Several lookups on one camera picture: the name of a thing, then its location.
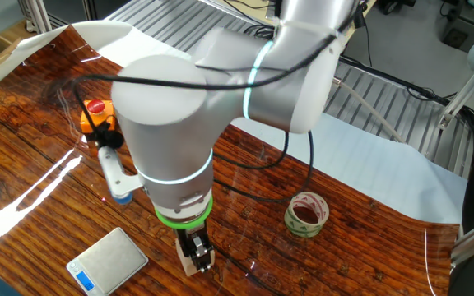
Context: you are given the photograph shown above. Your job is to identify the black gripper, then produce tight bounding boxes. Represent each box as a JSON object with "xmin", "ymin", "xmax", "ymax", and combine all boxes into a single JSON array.
[{"xmin": 174, "ymin": 221, "xmax": 216, "ymax": 275}]

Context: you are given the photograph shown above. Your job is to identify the light wooden block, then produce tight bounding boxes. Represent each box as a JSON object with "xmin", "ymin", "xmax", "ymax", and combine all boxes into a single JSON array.
[{"xmin": 174, "ymin": 240, "xmax": 206, "ymax": 278}]

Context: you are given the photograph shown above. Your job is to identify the silver digital pocket scale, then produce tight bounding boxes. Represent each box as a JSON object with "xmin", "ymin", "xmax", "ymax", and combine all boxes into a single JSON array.
[{"xmin": 65, "ymin": 226, "xmax": 150, "ymax": 296}]

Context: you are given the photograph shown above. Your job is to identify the patterned tape roll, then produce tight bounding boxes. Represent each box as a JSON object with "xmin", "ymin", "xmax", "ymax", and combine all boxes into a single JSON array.
[{"xmin": 283, "ymin": 191, "xmax": 331, "ymax": 239}]

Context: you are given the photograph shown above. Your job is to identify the wood grain vinyl sheet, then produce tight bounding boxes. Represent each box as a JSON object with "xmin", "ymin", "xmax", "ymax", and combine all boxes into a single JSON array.
[{"xmin": 0, "ymin": 24, "xmax": 462, "ymax": 296}]

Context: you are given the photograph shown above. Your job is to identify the orange emergency stop button box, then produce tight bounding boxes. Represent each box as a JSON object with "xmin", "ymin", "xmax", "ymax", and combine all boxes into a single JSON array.
[{"xmin": 79, "ymin": 98, "xmax": 117, "ymax": 135}]

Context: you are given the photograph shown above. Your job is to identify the white paper underlay sheet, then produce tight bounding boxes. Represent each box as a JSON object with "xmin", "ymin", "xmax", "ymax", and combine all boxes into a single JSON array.
[{"xmin": 0, "ymin": 19, "xmax": 468, "ymax": 226}]

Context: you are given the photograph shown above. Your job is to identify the aluminium slat workbench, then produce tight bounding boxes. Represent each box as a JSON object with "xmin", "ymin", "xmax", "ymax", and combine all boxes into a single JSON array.
[{"xmin": 104, "ymin": 0, "xmax": 474, "ymax": 180}]

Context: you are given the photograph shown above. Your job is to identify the green flange ring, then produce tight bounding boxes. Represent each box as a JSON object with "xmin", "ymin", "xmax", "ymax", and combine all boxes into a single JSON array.
[{"xmin": 153, "ymin": 195, "xmax": 215, "ymax": 231}]

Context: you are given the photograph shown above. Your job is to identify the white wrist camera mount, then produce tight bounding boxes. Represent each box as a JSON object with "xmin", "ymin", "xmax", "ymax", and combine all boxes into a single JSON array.
[{"xmin": 96, "ymin": 143, "xmax": 146, "ymax": 206}]

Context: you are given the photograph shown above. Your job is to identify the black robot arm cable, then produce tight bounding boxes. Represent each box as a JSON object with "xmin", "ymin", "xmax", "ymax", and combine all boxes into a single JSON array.
[{"xmin": 72, "ymin": 24, "xmax": 347, "ymax": 205}]

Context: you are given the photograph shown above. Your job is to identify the beige hose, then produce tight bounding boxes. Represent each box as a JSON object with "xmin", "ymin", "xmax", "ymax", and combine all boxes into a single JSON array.
[{"xmin": 332, "ymin": 76, "xmax": 407, "ymax": 144}]

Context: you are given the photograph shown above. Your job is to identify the black floor cable bundle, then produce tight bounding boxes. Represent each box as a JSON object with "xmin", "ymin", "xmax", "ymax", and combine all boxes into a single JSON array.
[{"xmin": 337, "ymin": 55, "xmax": 474, "ymax": 173}]

